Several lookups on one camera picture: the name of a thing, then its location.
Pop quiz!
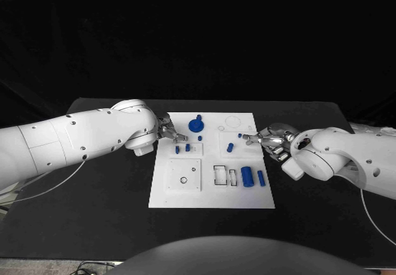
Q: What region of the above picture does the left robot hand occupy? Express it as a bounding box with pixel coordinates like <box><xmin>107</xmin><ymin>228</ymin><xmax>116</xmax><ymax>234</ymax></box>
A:
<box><xmin>155</xmin><ymin>117</ymin><xmax>189</xmax><ymax>144</ymax></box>

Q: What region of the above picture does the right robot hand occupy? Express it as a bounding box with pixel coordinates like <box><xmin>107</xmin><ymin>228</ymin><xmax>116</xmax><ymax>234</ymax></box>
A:
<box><xmin>241</xmin><ymin>122</ymin><xmax>300</xmax><ymax>163</ymax></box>

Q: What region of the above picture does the white task board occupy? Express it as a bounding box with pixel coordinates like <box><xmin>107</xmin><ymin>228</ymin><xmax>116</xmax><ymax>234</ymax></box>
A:
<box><xmin>148</xmin><ymin>112</ymin><xmax>276</xmax><ymax>209</ymax></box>

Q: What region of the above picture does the blue gear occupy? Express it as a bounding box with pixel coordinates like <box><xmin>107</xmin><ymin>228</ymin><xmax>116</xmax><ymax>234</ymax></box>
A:
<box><xmin>187</xmin><ymin>114</ymin><xmax>205</xmax><ymax>133</ymax></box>

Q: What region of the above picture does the blue thick cylinder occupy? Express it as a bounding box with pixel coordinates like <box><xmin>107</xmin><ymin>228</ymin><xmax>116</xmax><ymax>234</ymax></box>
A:
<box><xmin>240</xmin><ymin>166</ymin><xmax>256</xmax><ymax>188</ymax></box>

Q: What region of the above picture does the white crumpled cloth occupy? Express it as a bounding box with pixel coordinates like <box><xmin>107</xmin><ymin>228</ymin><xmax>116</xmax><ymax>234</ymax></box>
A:
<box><xmin>348</xmin><ymin>122</ymin><xmax>396</xmax><ymax>135</ymax></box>

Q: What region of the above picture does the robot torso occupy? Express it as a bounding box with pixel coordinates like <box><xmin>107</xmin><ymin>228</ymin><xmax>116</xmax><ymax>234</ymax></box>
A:
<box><xmin>103</xmin><ymin>235</ymin><xmax>377</xmax><ymax>275</ymax></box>

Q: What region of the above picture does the white cable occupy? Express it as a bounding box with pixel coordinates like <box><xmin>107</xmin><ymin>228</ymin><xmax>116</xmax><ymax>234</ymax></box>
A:
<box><xmin>11</xmin><ymin>170</ymin><xmax>51</xmax><ymax>192</ymax></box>
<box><xmin>358</xmin><ymin>188</ymin><xmax>396</xmax><ymax>246</ymax></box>
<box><xmin>0</xmin><ymin>160</ymin><xmax>87</xmax><ymax>204</ymax></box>

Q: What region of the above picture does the black cable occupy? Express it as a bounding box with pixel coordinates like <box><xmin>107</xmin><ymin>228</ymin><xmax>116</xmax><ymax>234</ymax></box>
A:
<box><xmin>69</xmin><ymin>260</ymin><xmax>116</xmax><ymax>275</ymax></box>

